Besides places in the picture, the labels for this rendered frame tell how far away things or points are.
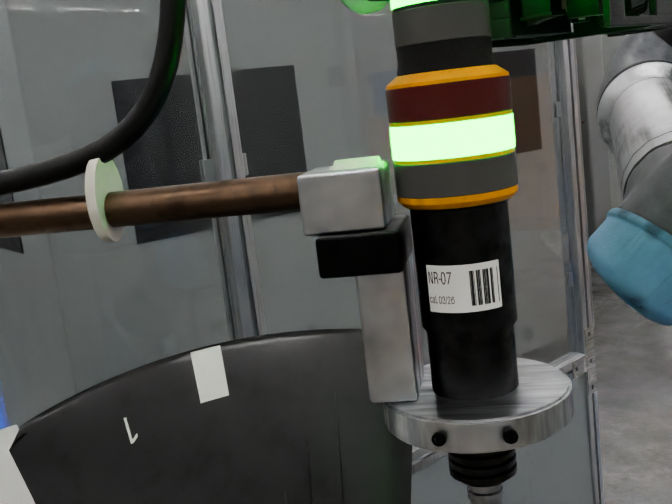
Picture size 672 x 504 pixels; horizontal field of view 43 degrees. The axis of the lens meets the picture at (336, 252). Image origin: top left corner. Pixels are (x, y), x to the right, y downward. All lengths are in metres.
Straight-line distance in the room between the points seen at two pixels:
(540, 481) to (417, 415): 1.47
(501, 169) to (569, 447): 1.57
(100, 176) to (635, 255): 0.30
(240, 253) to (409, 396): 0.83
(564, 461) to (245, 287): 0.92
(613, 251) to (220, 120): 0.70
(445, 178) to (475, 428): 0.08
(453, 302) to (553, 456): 1.51
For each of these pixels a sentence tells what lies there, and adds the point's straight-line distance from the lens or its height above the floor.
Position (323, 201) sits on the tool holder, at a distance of 0.30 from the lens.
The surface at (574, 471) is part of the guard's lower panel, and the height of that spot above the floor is 0.76.
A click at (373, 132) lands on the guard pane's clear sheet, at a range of 1.32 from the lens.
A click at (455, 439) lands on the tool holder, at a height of 1.46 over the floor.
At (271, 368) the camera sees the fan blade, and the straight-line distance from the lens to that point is 0.48.
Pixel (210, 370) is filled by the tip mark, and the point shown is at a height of 1.44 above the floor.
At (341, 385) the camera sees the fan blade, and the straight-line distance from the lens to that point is 0.47.
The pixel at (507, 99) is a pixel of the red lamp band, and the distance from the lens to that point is 0.30.
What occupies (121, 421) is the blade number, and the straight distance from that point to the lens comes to 0.48.
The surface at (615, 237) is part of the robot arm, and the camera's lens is 0.50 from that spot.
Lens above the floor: 1.57
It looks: 10 degrees down
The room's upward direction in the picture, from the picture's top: 7 degrees counter-clockwise
